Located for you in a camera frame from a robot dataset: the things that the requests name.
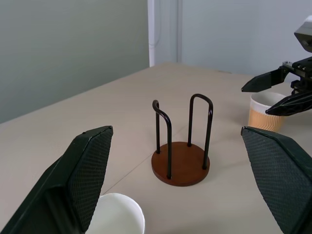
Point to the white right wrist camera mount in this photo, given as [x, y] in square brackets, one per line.
[306, 29]

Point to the paper cup with orange sleeve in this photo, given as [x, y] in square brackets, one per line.
[260, 119]
[117, 214]

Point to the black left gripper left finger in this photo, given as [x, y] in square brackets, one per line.
[80, 175]

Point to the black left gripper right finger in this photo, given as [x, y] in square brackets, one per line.
[280, 175]

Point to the white wall corner post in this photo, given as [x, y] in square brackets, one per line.
[165, 31]

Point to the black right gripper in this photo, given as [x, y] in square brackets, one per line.
[302, 70]

